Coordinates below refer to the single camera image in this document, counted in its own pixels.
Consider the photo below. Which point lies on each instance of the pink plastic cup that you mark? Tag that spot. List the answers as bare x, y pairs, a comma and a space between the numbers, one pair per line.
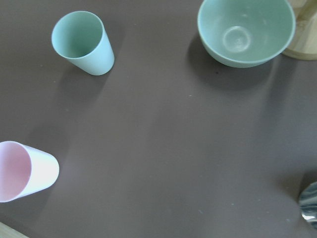
24, 170

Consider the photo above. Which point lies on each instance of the green plastic cup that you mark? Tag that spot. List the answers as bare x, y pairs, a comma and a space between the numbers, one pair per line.
80, 37

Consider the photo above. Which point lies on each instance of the green ceramic bowl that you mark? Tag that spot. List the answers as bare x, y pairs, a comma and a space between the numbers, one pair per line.
245, 33

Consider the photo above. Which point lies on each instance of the round wooden stand base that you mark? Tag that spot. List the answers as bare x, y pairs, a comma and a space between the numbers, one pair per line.
304, 43

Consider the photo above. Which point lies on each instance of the steel metal scoop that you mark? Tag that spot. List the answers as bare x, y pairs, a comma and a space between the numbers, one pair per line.
308, 204

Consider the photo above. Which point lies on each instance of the bamboo cutting board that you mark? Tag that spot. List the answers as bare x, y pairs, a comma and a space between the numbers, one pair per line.
8, 232

